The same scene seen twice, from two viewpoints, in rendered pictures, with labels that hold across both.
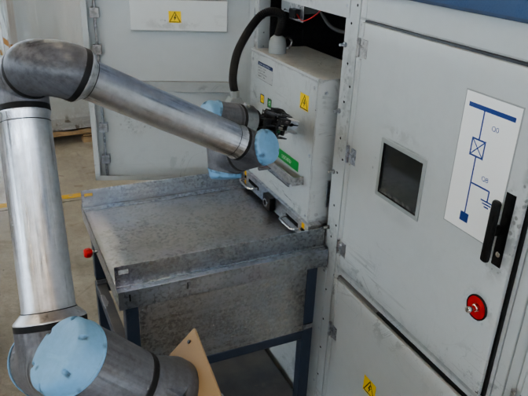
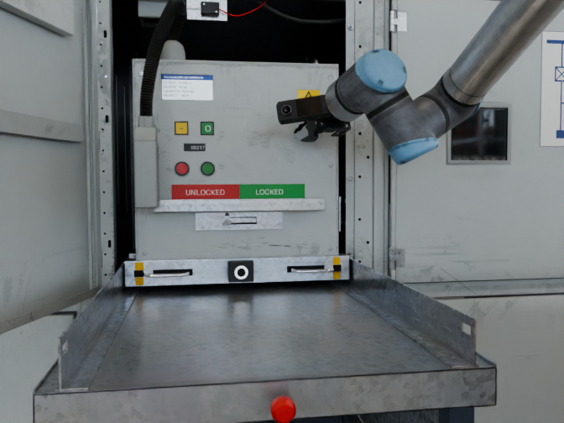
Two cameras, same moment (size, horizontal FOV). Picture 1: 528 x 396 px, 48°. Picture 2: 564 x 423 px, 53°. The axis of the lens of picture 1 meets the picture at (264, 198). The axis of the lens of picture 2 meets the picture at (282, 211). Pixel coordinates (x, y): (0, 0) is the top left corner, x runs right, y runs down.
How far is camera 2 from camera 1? 2.02 m
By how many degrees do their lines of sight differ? 73
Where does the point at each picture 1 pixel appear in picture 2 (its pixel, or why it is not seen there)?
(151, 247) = (316, 343)
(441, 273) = (547, 196)
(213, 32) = (49, 33)
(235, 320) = not seen: hidden behind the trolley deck
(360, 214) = (425, 199)
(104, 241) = (273, 373)
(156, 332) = not seen: outside the picture
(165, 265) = (432, 312)
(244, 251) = (382, 289)
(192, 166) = (33, 291)
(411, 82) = not seen: hidden behind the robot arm
